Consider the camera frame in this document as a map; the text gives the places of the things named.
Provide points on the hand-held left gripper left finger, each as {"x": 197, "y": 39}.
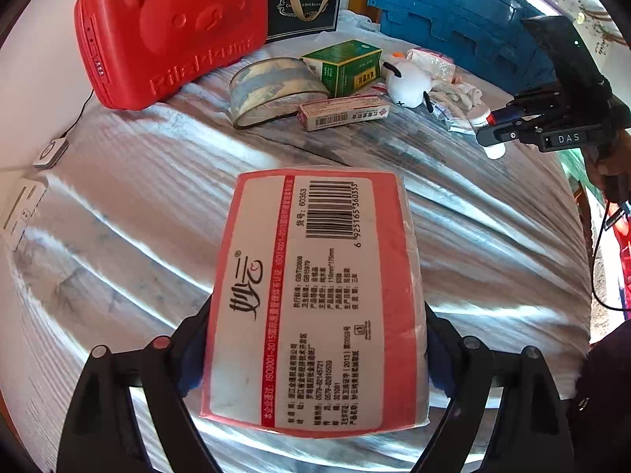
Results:
{"x": 194, "y": 369}

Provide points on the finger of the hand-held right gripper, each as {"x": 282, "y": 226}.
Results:
{"x": 512, "y": 135}
{"x": 527, "y": 108}

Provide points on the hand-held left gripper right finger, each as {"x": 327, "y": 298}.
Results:
{"x": 438, "y": 374}

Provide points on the white pill bottle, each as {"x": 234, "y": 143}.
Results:
{"x": 494, "y": 150}

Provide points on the blue plastic crate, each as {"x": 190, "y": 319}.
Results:
{"x": 443, "y": 5}

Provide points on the pink tissue pack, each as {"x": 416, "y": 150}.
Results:
{"x": 315, "y": 305}

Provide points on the person's right hand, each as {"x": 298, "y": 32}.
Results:
{"x": 611, "y": 167}

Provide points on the white crumpled cloth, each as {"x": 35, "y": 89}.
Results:
{"x": 463, "y": 96}

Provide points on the pink and white plastic packet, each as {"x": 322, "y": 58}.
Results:
{"x": 436, "y": 61}

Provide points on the white plush toy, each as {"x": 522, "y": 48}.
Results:
{"x": 409, "y": 81}

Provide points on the red and white ointment box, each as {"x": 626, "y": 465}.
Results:
{"x": 345, "y": 113}

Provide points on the person's dark clothing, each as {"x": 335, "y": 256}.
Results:
{"x": 609, "y": 394}

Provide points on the green medicine box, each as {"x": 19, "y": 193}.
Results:
{"x": 345, "y": 66}

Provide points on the white power strip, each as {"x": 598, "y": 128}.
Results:
{"x": 19, "y": 212}

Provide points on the clear tape roll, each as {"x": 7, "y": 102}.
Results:
{"x": 276, "y": 83}

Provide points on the black gift bag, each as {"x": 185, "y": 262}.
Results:
{"x": 305, "y": 7}

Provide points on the white charger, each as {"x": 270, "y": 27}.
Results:
{"x": 49, "y": 153}

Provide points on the red bear-face plastic case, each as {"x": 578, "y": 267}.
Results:
{"x": 162, "y": 29}

